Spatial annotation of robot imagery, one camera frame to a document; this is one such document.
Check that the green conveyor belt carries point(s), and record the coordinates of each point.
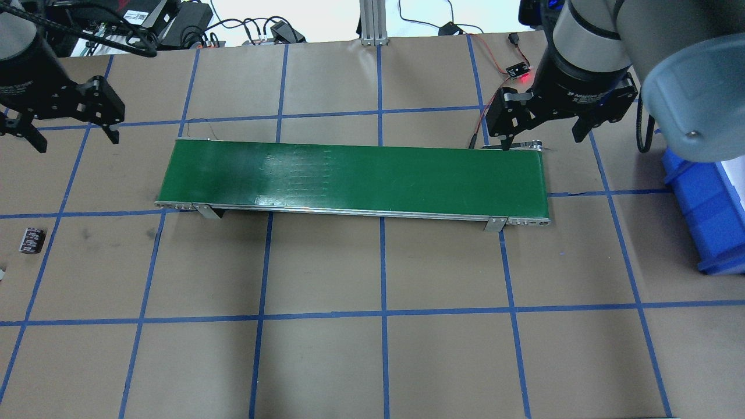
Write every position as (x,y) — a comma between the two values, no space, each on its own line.
(497,187)

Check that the brown cylindrical capacitor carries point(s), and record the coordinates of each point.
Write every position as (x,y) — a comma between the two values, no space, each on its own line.
(32,241)

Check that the aluminium frame post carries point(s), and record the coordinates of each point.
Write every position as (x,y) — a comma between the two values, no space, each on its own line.
(372,23)

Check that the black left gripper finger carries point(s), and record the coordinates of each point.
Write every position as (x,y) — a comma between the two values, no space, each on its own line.
(34,137)
(112,132)

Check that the blue plastic bin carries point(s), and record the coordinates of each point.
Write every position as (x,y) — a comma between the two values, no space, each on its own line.
(713,212)

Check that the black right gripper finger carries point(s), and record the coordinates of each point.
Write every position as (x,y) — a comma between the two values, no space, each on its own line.
(507,141)
(582,127)

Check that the black power adapter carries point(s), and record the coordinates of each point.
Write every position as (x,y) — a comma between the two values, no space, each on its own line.
(283,33)

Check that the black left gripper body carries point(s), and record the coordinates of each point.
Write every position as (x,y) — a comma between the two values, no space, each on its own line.
(30,82)

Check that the small speed controller board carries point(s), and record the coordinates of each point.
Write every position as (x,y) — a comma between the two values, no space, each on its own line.
(517,71)

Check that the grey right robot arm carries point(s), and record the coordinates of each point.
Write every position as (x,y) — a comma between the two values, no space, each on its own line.
(683,60)

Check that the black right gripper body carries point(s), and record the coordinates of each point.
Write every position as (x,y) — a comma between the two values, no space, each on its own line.
(576,81)

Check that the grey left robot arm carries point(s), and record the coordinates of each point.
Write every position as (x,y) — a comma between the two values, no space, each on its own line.
(21,38)

